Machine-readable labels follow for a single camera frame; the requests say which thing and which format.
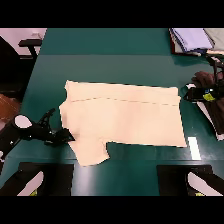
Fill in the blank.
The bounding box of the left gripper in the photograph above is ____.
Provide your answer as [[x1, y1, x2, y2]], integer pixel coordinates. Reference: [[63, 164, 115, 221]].
[[44, 127, 76, 148]]

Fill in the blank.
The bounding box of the cream T-shirt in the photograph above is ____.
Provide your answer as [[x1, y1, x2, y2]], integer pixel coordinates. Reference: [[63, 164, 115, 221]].
[[58, 79, 189, 167]]

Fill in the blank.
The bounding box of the brown garment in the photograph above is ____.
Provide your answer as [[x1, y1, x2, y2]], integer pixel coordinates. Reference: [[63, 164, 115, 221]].
[[191, 70, 216, 89]]

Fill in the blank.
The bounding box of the lavender garment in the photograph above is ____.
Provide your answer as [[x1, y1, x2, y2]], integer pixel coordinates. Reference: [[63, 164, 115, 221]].
[[171, 27, 215, 53]]

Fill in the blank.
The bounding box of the grey garment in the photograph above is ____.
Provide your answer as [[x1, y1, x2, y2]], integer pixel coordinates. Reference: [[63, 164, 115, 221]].
[[203, 27, 224, 51]]

